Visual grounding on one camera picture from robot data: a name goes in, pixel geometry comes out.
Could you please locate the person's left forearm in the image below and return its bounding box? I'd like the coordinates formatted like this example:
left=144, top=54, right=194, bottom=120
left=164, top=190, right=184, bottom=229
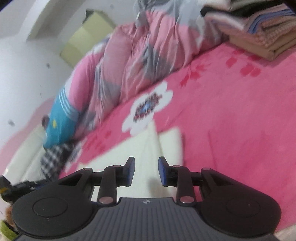
left=0, top=206, right=19, bottom=241

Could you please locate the pink floral blanket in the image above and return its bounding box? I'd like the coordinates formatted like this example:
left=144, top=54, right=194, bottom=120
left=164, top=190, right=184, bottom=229
left=58, top=39, right=296, bottom=237

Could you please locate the white knit sweater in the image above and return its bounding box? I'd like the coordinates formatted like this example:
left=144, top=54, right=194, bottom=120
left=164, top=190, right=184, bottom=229
left=62, top=120, right=186, bottom=202

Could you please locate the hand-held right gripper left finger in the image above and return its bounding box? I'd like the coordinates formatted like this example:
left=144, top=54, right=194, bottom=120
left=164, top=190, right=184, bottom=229
left=58, top=156, right=136, bottom=206

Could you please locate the plaid shirt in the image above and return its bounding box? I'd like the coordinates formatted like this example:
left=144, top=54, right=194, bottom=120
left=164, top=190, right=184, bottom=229
left=39, top=142, right=77, bottom=179

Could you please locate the pink grey quilt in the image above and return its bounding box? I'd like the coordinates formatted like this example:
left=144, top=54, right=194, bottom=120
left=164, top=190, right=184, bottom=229
left=62, top=0, right=230, bottom=131

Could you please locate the yellow-green cabinet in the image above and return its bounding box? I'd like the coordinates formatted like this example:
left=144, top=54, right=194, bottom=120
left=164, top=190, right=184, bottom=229
left=60, top=9, right=117, bottom=69

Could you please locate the blue striped pillow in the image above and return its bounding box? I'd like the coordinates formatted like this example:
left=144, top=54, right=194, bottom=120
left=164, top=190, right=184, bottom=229
left=43, top=88, right=82, bottom=149

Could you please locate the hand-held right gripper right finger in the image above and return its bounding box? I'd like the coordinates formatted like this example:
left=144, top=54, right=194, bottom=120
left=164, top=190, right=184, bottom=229
left=158, top=156, right=234, bottom=206

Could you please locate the stack of folded clothes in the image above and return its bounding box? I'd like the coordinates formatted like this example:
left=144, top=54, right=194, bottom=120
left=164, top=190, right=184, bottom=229
left=201, top=0, right=296, bottom=62

